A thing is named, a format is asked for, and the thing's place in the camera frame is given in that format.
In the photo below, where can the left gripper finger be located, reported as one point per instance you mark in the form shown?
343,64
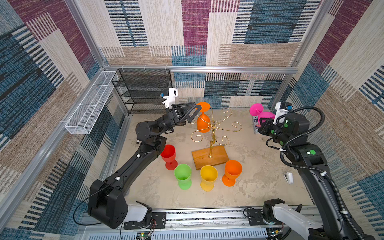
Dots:
192,105
193,113

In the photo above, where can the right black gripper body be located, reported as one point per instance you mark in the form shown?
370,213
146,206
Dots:
269,129

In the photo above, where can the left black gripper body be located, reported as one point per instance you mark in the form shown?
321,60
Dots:
167,122

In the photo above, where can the orange back wine glass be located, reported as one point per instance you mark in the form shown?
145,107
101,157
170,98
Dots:
203,120

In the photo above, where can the orange wine glass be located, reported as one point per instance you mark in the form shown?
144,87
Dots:
233,169
203,120

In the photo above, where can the pink plastic wine glass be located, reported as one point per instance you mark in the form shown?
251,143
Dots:
257,110

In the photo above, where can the red plastic wine glass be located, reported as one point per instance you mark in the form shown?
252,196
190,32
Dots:
169,156

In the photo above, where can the orange front wine glass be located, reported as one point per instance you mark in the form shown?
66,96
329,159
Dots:
233,169

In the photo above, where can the green plastic wine glass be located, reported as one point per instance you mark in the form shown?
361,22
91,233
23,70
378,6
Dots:
183,174

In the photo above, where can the yellow plastic wine glass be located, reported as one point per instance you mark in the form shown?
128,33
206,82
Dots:
209,175

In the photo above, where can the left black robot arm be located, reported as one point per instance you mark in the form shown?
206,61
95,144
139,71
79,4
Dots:
107,202

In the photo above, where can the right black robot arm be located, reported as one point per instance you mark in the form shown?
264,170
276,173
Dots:
291,131

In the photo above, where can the wooden rack base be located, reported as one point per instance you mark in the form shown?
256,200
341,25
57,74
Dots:
210,156

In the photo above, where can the paperback book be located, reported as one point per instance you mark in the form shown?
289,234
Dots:
255,126

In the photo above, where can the white small device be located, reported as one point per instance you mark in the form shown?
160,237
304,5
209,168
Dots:
289,178

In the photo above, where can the white mesh basket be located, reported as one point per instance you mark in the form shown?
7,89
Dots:
88,111

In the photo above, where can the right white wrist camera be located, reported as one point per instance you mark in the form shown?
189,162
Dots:
282,108

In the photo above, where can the gold wire glass rack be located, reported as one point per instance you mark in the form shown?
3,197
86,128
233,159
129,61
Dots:
216,125

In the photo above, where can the black wire shelf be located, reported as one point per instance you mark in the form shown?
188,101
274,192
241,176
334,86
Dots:
140,89

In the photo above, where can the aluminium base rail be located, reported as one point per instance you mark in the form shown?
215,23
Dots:
190,224

